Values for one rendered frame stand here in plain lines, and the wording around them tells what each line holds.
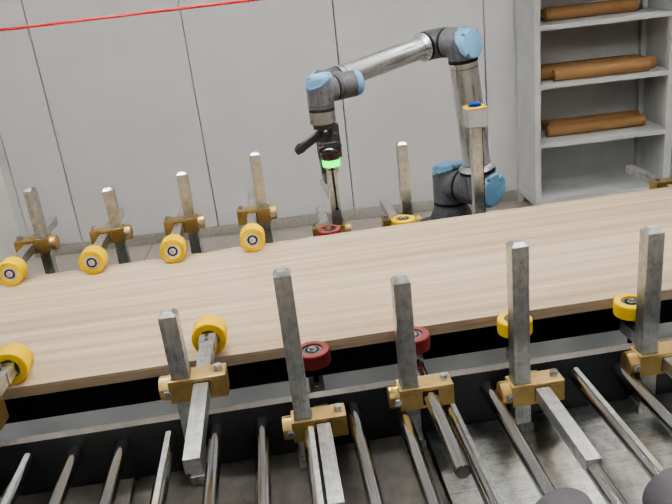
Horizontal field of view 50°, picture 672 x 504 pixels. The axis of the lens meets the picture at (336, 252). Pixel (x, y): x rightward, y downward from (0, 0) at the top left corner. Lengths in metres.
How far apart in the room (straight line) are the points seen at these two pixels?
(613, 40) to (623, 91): 0.36
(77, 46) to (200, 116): 0.91
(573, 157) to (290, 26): 2.22
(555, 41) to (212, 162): 2.51
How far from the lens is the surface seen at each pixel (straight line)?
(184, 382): 1.47
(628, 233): 2.22
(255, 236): 2.25
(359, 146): 5.12
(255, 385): 1.73
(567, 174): 5.50
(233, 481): 1.60
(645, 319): 1.63
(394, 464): 1.57
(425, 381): 1.54
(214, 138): 5.12
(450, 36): 2.89
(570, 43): 5.32
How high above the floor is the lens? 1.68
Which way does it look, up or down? 21 degrees down
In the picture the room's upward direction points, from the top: 7 degrees counter-clockwise
